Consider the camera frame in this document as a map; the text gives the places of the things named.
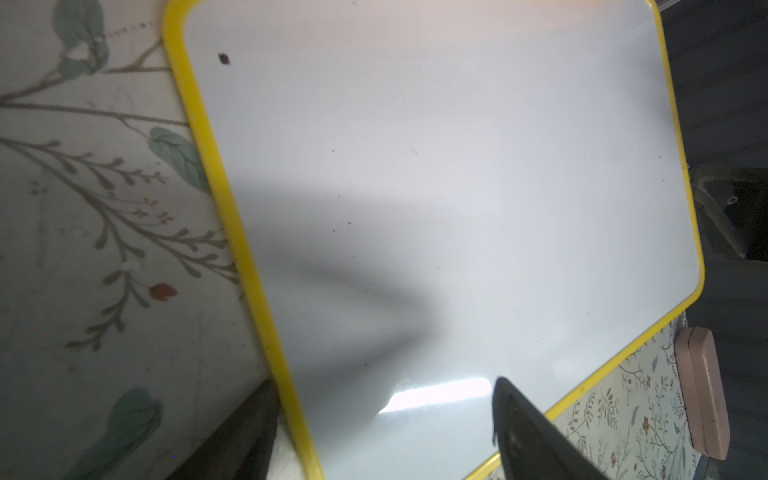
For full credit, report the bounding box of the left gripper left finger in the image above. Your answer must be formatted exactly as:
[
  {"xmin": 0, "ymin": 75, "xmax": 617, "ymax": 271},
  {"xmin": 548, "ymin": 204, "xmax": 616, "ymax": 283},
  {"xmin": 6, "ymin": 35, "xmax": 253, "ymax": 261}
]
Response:
[{"xmin": 168, "ymin": 380, "xmax": 280, "ymax": 480}]

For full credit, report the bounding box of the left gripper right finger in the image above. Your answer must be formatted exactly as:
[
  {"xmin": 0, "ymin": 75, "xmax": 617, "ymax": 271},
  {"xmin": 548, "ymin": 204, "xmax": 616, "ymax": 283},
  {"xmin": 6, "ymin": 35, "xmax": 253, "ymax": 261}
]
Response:
[{"xmin": 492, "ymin": 377, "xmax": 605, "ymax": 480}]

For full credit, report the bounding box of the whiteboard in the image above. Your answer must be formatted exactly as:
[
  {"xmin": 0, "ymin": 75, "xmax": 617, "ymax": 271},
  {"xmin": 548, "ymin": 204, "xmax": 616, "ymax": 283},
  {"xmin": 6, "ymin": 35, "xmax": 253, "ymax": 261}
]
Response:
[{"xmin": 162, "ymin": 1, "xmax": 704, "ymax": 479}]

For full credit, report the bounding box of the floral table mat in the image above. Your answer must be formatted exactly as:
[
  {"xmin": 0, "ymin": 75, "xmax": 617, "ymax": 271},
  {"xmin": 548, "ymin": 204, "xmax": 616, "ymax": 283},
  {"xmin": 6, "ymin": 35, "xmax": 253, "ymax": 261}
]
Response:
[{"xmin": 1, "ymin": 1, "xmax": 700, "ymax": 479}]

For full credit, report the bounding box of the pink pencil case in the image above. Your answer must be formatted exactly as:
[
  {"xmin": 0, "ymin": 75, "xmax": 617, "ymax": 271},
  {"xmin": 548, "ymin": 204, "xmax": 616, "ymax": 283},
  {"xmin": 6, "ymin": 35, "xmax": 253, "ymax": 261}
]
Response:
[{"xmin": 674, "ymin": 327, "xmax": 731, "ymax": 460}]

